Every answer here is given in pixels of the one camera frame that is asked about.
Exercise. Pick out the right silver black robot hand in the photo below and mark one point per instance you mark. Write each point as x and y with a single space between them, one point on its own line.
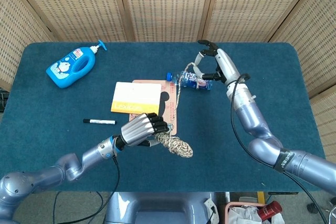
227 66

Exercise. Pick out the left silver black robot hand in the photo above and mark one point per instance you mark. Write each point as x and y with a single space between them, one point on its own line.
136 129

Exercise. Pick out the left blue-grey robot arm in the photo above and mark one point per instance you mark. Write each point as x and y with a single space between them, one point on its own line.
73 163

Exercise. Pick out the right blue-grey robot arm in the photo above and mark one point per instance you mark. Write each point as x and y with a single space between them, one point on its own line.
252 119

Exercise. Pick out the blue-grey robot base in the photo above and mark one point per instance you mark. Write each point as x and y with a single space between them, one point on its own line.
157 208

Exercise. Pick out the yellow and white notebook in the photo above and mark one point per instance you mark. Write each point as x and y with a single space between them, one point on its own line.
136 95

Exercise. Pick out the cartoon print mouse pad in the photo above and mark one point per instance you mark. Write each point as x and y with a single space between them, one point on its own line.
165 111

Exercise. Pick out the black and white marker pen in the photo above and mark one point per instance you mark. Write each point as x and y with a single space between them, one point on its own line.
99 121

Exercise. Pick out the clear bottle with blue label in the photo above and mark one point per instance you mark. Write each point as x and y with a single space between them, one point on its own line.
189 82

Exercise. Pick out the blue carpet table cover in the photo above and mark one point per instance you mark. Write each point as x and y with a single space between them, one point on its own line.
210 129

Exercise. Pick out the woven wooden folding screen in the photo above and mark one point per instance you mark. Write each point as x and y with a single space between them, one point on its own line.
168 6

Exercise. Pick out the blue pump lotion bottle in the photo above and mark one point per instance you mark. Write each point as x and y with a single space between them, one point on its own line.
68 69

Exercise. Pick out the pink waste bin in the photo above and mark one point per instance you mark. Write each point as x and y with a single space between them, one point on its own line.
227 213

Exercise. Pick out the white crumpled trash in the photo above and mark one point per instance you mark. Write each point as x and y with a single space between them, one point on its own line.
241 214

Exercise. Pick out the black floor device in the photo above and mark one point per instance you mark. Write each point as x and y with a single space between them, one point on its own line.
3 100

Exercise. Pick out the red drink can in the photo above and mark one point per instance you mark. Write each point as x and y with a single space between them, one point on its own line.
270 209

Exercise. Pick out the black caster wheel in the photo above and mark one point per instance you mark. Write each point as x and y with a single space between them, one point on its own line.
312 208

